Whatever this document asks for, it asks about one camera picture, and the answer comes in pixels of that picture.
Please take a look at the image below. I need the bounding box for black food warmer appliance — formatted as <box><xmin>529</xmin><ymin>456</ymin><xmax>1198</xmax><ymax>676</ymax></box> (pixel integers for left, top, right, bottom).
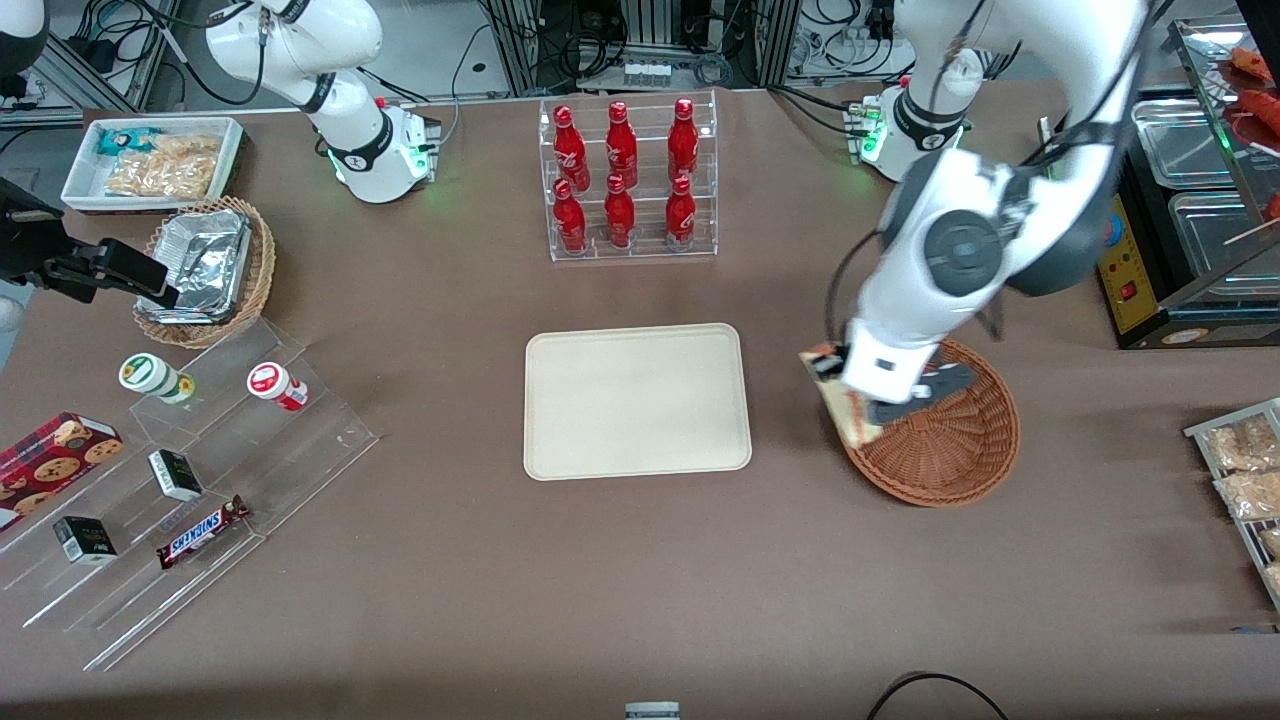
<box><xmin>1098</xmin><ymin>15</ymin><xmax>1280</xmax><ymax>351</ymax></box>

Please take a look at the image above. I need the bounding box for aluminium frame rack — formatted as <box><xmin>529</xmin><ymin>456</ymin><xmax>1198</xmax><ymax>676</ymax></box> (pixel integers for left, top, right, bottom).
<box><xmin>485</xmin><ymin>0</ymin><xmax>801</xmax><ymax>96</ymax></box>

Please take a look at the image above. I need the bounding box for teal snack packet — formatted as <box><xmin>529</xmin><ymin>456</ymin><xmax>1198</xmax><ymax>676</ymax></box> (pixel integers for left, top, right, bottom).
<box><xmin>97</xmin><ymin>127</ymin><xmax>161</xmax><ymax>157</ymax></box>

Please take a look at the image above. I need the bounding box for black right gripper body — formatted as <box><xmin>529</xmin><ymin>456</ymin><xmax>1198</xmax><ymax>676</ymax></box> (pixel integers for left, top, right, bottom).
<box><xmin>0</xmin><ymin>178</ymin><xmax>67</xmax><ymax>286</ymax></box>

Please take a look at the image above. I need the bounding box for Snickers chocolate bar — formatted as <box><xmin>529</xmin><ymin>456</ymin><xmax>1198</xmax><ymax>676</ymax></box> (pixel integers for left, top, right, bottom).
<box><xmin>156</xmin><ymin>495</ymin><xmax>251</xmax><ymax>571</ymax></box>

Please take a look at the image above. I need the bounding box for steel food pan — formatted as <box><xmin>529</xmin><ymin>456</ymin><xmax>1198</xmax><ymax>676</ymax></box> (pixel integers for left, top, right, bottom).
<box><xmin>1132</xmin><ymin>98</ymin><xmax>1237</xmax><ymax>189</ymax></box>
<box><xmin>1168</xmin><ymin>190</ymin><xmax>1280</xmax><ymax>278</ymax></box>

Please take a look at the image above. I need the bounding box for cream rectangular plastic tray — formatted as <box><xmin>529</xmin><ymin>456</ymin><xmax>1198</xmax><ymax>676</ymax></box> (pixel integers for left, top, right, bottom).
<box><xmin>524</xmin><ymin>323</ymin><xmax>753</xmax><ymax>482</ymax></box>

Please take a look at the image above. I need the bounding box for red lidded white cup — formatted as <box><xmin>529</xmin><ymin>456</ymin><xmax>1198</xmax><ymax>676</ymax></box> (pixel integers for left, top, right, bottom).
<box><xmin>247</xmin><ymin>362</ymin><xmax>310</xmax><ymax>413</ymax></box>

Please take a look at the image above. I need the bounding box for light wicker basket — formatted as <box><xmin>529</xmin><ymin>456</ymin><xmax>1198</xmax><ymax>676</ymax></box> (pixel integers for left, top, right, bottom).
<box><xmin>132</xmin><ymin>196</ymin><xmax>277</xmax><ymax>350</ymax></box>

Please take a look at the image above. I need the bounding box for triangular sandwich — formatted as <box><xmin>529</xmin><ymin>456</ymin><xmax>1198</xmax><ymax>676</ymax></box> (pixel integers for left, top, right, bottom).
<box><xmin>799</xmin><ymin>343</ymin><xmax>885</xmax><ymax>451</ymax></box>

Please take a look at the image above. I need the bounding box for red tartan cookie box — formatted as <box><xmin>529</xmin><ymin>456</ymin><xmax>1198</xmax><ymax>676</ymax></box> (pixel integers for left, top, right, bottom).
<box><xmin>0</xmin><ymin>411</ymin><xmax>125</xmax><ymax>531</ymax></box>

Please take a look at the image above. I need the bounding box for clear acrylic bottle rack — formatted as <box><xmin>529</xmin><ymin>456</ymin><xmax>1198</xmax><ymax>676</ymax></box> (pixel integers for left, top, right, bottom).
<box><xmin>538</xmin><ymin>89</ymin><xmax>719</xmax><ymax>264</ymax></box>

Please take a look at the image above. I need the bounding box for brown wicker basket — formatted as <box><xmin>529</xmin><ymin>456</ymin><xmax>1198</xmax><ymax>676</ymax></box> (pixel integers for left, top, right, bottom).
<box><xmin>838</xmin><ymin>338</ymin><xmax>1022</xmax><ymax>508</ymax></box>

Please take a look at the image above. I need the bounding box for yellow chips packet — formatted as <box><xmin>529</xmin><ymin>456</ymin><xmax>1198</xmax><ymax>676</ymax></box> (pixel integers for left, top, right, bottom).
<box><xmin>105</xmin><ymin>154</ymin><xmax>208</xmax><ymax>199</ymax></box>
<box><xmin>150</xmin><ymin>134</ymin><xmax>222</xmax><ymax>169</ymax></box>

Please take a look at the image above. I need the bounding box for white snack bin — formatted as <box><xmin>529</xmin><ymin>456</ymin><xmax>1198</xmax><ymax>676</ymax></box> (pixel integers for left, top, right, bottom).
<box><xmin>61</xmin><ymin>116</ymin><xmax>245</xmax><ymax>215</ymax></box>

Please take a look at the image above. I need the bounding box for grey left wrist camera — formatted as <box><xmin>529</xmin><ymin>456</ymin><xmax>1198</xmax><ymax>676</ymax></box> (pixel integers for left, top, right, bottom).
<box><xmin>873</xmin><ymin>363</ymin><xmax>976</xmax><ymax>429</ymax></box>

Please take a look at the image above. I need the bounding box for green sunflower white cup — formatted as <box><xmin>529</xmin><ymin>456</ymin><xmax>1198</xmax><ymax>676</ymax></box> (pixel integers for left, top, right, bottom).
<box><xmin>118</xmin><ymin>353</ymin><xmax>197</xmax><ymax>406</ymax></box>

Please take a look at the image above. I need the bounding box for white wire snack tray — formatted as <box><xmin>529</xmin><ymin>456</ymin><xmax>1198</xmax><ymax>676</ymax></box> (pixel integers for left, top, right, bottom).
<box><xmin>1184</xmin><ymin>398</ymin><xmax>1280</xmax><ymax>613</ymax></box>

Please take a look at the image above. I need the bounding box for clear acrylic stepped shelf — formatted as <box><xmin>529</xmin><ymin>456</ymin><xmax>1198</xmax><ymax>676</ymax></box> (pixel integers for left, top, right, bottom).
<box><xmin>0</xmin><ymin>318</ymin><xmax>381</xmax><ymax>673</ymax></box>

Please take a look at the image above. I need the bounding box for black box gold lettering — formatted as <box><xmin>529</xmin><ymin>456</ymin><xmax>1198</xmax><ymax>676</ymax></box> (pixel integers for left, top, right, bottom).
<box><xmin>53</xmin><ymin>516</ymin><xmax>119</xmax><ymax>566</ymax></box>

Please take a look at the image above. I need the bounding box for silver foil tray stack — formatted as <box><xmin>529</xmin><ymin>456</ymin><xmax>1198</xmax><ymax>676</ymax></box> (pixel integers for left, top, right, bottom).
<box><xmin>137</xmin><ymin>209</ymin><xmax>252</xmax><ymax>323</ymax></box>

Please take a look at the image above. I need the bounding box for red cola bottle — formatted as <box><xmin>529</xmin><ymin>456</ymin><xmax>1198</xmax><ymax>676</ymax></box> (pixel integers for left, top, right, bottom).
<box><xmin>668</xmin><ymin>98</ymin><xmax>700</xmax><ymax>182</ymax></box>
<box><xmin>553</xmin><ymin>105</ymin><xmax>591</xmax><ymax>191</ymax></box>
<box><xmin>606</xmin><ymin>101</ymin><xmax>639</xmax><ymax>187</ymax></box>
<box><xmin>553</xmin><ymin>179</ymin><xmax>588</xmax><ymax>254</ymax></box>
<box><xmin>604</xmin><ymin>174</ymin><xmax>636</xmax><ymax>249</ymax></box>
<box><xmin>665</xmin><ymin>175</ymin><xmax>697</xmax><ymax>248</ymax></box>

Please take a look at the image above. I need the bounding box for black looped cable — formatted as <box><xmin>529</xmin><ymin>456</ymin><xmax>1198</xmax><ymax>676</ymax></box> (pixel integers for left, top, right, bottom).
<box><xmin>866</xmin><ymin>672</ymin><xmax>1011</xmax><ymax>720</ymax></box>

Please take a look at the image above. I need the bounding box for black box white label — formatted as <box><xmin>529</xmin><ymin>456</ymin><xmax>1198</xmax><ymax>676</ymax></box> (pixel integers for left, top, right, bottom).
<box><xmin>148</xmin><ymin>449</ymin><xmax>205</xmax><ymax>502</ymax></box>

